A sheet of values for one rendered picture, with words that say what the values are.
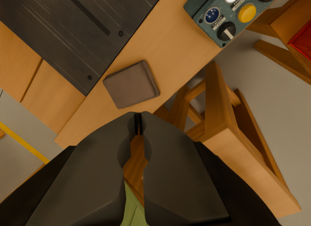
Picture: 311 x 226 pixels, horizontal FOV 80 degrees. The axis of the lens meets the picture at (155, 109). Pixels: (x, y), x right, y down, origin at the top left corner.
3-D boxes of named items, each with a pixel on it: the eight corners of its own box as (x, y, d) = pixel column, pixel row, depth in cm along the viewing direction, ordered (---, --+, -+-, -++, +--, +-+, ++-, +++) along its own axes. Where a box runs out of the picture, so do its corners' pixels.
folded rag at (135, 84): (146, 58, 37) (141, 61, 34) (161, 94, 39) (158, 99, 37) (106, 75, 41) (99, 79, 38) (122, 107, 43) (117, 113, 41)
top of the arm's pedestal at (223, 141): (296, 198, 53) (302, 211, 50) (205, 228, 68) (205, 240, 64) (226, 119, 48) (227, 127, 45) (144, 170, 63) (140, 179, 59)
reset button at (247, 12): (255, 10, 28) (260, 13, 27) (241, 23, 29) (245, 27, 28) (248, -1, 26) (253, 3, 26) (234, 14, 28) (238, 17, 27)
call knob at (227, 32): (236, 28, 30) (240, 32, 29) (223, 41, 31) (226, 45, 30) (228, 19, 28) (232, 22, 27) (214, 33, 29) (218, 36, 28)
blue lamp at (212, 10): (221, 13, 27) (222, 13, 26) (210, 26, 28) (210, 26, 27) (213, 3, 27) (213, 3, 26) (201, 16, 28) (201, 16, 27)
